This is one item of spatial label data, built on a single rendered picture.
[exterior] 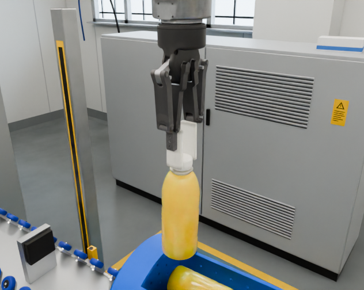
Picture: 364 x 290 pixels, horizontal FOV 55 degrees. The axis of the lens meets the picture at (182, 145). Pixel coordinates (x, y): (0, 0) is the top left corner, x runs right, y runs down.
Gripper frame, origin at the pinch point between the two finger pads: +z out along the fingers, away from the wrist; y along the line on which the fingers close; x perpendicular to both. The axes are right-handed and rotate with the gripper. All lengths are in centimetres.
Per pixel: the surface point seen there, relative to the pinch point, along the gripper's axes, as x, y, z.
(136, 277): -6.6, 6.5, 28.0
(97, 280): -37, -8, 57
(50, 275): -51, -2, 57
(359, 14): -15, -285, -11
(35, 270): -53, 1, 53
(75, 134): -67, -31, 22
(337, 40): -8, -172, -1
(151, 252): -7.2, 0.9, 26.0
